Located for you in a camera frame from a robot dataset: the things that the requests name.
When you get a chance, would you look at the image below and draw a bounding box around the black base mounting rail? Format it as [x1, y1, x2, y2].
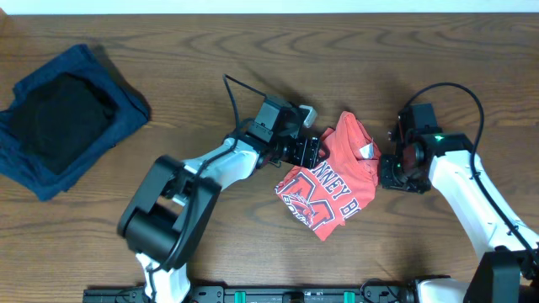
[83, 284, 416, 303]

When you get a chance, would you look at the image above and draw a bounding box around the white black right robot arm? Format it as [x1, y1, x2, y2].
[381, 130, 538, 302]

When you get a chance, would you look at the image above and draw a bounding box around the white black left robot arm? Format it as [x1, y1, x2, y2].
[117, 135, 330, 302]

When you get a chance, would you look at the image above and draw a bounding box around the folded navy blue garment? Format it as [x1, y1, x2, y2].
[1, 44, 150, 201]

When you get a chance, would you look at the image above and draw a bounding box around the red t-shirt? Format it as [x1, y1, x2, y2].
[275, 111, 382, 241]

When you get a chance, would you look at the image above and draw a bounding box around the folded black garment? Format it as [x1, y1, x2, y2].
[8, 73, 117, 175]

